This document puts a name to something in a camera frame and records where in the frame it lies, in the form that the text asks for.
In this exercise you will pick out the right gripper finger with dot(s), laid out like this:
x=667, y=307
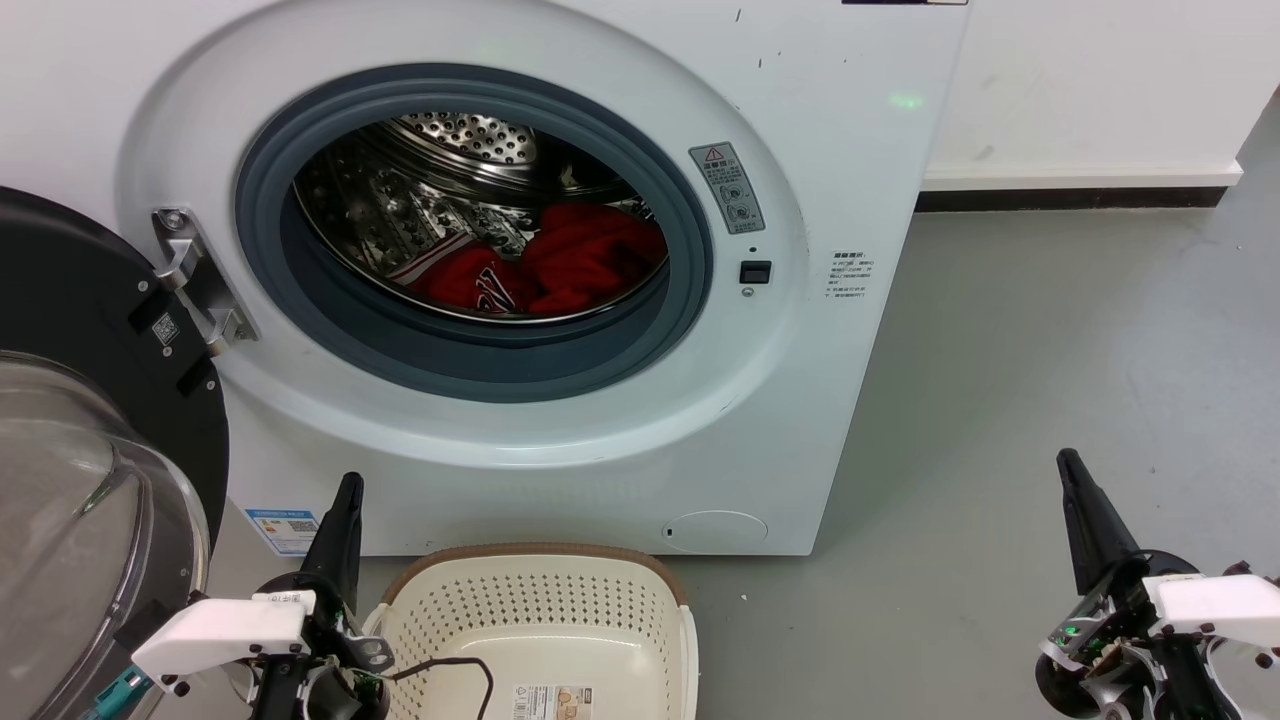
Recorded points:
x=1082, y=540
x=1105, y=535

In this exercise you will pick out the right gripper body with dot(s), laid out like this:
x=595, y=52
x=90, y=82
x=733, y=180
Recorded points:
x=1110, y=660

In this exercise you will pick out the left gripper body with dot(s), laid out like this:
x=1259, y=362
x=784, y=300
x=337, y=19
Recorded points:
x=330, y=695

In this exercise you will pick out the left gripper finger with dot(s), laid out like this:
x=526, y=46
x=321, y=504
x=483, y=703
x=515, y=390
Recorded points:
x=328, y=545
x=348, y=550

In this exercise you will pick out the red garment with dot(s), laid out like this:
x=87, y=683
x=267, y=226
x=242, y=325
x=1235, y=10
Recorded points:
x=580, y=260

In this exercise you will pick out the cream plastic laundry basket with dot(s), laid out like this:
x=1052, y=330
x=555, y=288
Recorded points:
x=540, y=610

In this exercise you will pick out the printed product label sticker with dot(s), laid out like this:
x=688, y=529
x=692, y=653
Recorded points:
x=552, y=703

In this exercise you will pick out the stainless steel washing machine drum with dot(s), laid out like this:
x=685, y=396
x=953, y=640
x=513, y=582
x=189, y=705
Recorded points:
x=400, y=210

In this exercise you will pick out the black round washer door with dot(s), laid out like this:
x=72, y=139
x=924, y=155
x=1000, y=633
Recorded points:
x=60, y=280

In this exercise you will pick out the blue white energy label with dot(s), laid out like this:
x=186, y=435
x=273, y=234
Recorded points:
x=285, y=532

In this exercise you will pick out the grey rubber door gasket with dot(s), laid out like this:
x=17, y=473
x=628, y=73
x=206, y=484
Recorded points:
x=480, y=362

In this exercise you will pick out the QR code sticker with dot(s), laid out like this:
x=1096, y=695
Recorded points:
x=166, y=328

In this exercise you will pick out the silver metal door hinge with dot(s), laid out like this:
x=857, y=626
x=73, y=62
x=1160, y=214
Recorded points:
x=200, y=285

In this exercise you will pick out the white front-load washing machine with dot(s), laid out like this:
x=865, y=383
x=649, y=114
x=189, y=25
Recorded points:
x=800, y=400

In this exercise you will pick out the white text notice sticker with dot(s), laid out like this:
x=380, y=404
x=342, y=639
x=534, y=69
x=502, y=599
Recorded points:
x=848, y=275

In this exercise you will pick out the round white filter cover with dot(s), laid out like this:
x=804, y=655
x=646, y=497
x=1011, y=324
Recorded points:
x=715, y=532

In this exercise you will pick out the black door latch socket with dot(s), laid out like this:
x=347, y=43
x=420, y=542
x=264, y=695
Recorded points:
x=755, y=272

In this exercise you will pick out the grey warning sticker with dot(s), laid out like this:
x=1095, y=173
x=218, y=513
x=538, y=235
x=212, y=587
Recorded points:
x=727, y=188

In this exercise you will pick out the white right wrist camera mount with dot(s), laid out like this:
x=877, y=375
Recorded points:
x=1215, y=605

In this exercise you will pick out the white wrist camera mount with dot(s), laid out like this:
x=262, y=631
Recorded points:
x=1215, y=605
x=220, y=630

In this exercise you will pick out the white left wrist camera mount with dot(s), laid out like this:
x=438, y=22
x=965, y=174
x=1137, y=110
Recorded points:
x=220, y=630

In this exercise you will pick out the dark wall skirting strip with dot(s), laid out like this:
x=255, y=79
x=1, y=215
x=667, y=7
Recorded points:
x=1070, y=199

